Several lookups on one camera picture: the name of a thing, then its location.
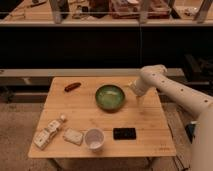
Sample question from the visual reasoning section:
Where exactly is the black smartphone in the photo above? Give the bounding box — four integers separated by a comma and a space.
113, 128, 136, 140

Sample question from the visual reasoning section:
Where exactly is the long wooden shelf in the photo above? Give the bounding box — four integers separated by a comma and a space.
0, 0, 213, 27

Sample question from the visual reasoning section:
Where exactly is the white paper cup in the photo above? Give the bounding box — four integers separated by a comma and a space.
84, 128, 105, 152

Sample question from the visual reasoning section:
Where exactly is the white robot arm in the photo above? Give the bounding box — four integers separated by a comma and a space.
129, 65, 213, 171

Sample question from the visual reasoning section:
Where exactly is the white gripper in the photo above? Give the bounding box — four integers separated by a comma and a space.
129, 79, 149, 96

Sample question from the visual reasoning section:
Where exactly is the wooden table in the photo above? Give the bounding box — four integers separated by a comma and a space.
27, 76, 177, 171

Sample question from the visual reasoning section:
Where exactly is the green ceramic bowl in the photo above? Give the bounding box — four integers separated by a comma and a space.
95, 84, 125, 112

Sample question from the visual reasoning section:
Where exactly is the white squeeze bottle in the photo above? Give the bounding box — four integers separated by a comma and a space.
33, 115, 66, 150

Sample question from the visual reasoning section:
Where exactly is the brown sausage toy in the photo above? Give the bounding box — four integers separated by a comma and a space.
64, 82, 81, 92

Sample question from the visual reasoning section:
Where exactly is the white sponge block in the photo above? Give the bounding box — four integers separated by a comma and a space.
63, 128, 83, 145

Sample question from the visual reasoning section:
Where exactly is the red tray on shelf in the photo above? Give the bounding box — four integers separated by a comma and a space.
109, 0, 171, 19

